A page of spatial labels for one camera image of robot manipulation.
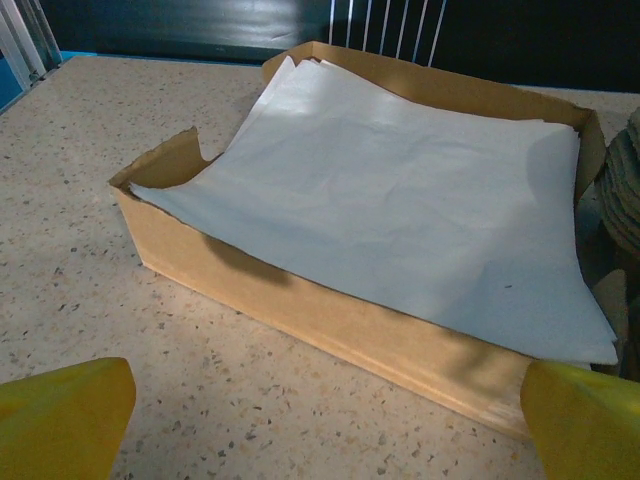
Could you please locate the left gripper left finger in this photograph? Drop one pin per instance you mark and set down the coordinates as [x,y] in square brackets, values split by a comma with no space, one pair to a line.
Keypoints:
[60,425]

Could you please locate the brown kraft paper sheet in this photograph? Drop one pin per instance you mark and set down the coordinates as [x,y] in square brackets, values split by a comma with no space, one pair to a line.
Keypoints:
[310,320]

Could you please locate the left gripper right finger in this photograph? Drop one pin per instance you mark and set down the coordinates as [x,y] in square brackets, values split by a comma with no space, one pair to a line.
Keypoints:
[585,425]

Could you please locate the aluminium frame post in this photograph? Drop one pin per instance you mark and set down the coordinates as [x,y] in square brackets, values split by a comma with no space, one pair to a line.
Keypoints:
[25,45]

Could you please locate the brown pulp cup carrier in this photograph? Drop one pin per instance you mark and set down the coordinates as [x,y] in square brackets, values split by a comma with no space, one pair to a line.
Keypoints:
[625,190]

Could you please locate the white paper napkin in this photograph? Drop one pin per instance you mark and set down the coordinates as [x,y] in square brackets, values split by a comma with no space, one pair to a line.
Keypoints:
[400,200]

